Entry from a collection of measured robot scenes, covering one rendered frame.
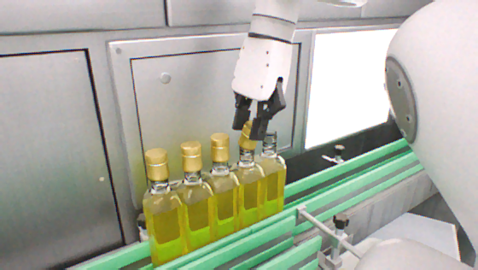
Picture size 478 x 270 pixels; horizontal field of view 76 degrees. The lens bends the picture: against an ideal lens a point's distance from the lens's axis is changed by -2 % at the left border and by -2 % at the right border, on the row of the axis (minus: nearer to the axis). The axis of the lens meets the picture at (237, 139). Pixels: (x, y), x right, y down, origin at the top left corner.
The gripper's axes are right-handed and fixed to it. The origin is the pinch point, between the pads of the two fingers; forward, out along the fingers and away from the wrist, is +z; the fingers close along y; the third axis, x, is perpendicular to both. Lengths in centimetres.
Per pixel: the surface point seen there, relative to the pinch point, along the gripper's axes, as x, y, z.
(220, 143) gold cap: -5.8, 0.6, 3.3
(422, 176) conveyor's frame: 70, 4, 13
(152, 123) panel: -12.9, -13.5, 4.6
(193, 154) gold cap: -10.9, 1.0, 5.1
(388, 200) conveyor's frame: 53, 4, 19
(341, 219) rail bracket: 14.9, 14.3, 13.1
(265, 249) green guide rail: 7.8, 4.9, 25.1
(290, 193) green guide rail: 21.2, -4.5, 18.4
